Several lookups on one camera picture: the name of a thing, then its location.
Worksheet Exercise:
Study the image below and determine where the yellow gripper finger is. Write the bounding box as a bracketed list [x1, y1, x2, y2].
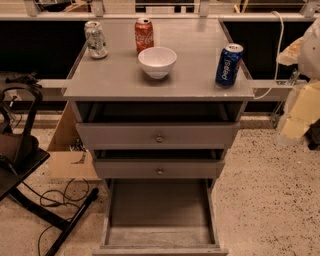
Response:
[276, 117, 310, 146]
[290, 82, 320, 124]

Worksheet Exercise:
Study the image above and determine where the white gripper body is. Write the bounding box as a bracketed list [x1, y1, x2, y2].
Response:
[276, 37, 303, 66]

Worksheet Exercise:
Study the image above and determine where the red coke can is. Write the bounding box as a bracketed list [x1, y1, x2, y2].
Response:
[135, 18, 154, 53]

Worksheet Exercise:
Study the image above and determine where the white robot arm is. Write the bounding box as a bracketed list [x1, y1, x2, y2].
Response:
[277, 18, 320, 145]

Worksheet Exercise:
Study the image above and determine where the blue pepsi can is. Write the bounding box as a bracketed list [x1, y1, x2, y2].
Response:
[215, 43, 243, 88]

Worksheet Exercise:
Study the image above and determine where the grey drawer cabinet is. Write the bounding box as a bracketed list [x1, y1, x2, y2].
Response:
[62, 17, 256, 256]

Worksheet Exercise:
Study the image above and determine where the grey open bottom drawer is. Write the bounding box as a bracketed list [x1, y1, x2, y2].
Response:
[92, 179, 228, 256]

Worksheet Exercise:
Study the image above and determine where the grey middle drawer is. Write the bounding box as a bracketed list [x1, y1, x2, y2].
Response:
[94, 159, 224, 179]

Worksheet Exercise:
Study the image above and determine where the silver green soda can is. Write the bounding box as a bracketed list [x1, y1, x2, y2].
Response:
[84, 21, 108, 59]

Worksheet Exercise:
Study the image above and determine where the grey top drawer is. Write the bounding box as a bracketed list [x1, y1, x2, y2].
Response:
[76, 123, 239, 150]

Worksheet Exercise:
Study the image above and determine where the white bowl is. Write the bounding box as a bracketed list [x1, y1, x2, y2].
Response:
[138, 47, 177, 79]

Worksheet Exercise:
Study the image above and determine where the cardboard box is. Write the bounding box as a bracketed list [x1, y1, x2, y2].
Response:
[47, 103, 98, 180]

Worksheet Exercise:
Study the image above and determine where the black chair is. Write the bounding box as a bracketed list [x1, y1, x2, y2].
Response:
[0, 76, 99, 256]

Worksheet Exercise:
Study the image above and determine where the white hanging cable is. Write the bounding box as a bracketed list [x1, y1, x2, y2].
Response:
[253, 10, 285, 101]

